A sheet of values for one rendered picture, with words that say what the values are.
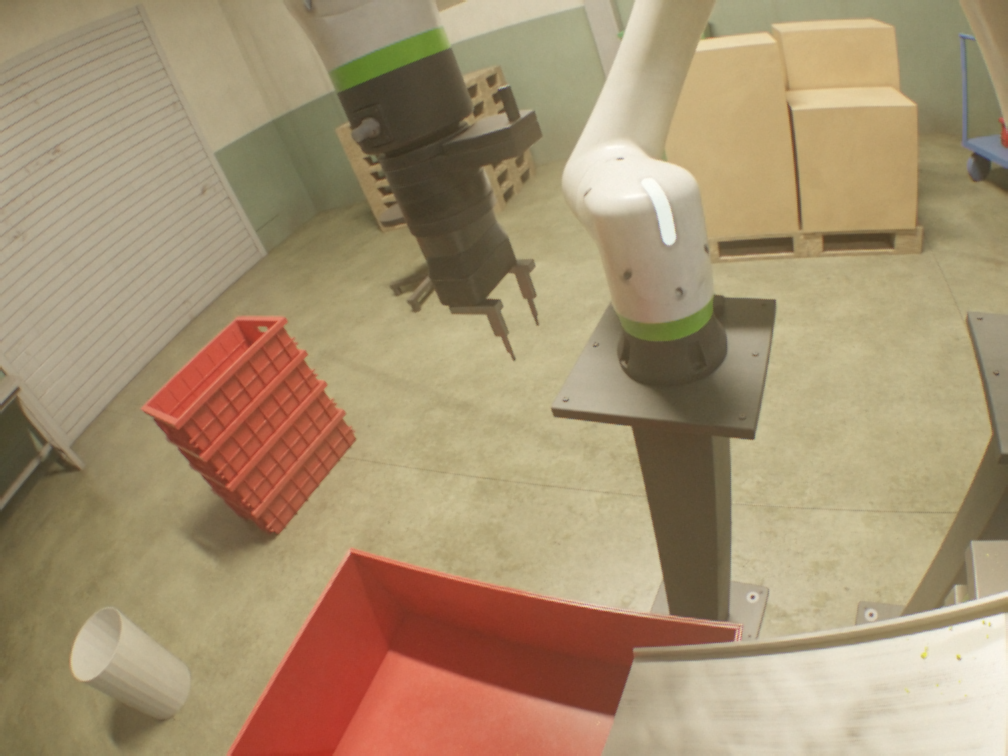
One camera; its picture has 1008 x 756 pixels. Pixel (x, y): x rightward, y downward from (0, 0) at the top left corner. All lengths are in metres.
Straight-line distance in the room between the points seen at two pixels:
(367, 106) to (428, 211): 0.09
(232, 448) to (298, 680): 1.33
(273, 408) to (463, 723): 1.54
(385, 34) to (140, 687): 1.99
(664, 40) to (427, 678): 1.03
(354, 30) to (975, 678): 0.60
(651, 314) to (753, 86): 1.93
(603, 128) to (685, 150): 1.82
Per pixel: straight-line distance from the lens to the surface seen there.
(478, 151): 0.37
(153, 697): 2.12
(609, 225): 0.58
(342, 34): 0.39
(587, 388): 0.70
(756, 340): 0.73
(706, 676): 0.53
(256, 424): 2.13
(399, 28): 0.38
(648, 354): 0.66
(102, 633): 2.26
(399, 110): 0.38
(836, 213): 2.69
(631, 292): 0.61
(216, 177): 6.06
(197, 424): 2.00
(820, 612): 1.52
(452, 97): 0.40
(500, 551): 1.73
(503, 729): 0.90
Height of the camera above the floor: 1.37
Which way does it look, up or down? 36 degrees down
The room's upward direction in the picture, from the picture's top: 23 degrees counter-clockwise
